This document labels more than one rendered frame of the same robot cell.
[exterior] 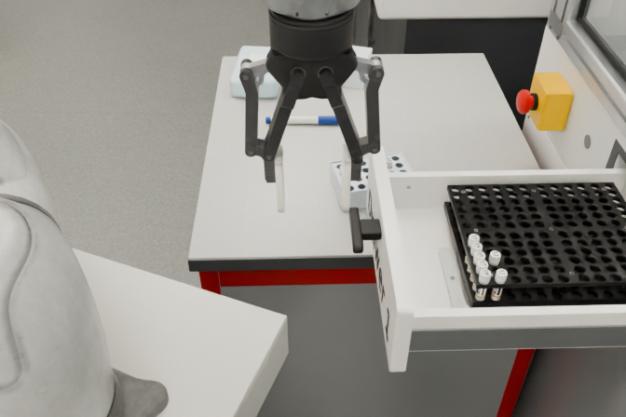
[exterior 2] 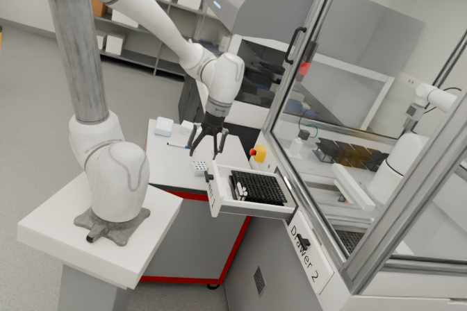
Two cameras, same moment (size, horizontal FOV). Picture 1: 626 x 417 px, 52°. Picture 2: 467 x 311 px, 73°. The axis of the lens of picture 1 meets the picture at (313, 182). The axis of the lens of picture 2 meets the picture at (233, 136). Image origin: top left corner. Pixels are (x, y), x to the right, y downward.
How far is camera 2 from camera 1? 59 cm
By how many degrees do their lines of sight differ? 21
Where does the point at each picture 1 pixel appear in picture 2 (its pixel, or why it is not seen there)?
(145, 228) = not seen: hidden behind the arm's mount
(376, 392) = (189, 244)
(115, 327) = not seen: hidden behind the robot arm
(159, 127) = not seen: hidden behind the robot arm
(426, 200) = (223, 174)
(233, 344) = (167, 203)
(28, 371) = (139, 187)
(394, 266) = (219, 185)
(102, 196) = (62, 166)
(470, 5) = (236, 119)
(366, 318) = (194, 214)
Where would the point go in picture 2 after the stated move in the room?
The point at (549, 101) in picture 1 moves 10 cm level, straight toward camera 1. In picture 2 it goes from (259, 153) to (256, 161)
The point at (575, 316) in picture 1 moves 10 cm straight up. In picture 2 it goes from (263, 206) to (272, 187)
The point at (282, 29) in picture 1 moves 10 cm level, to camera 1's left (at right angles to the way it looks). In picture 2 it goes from (209, 116) to (181, 110)
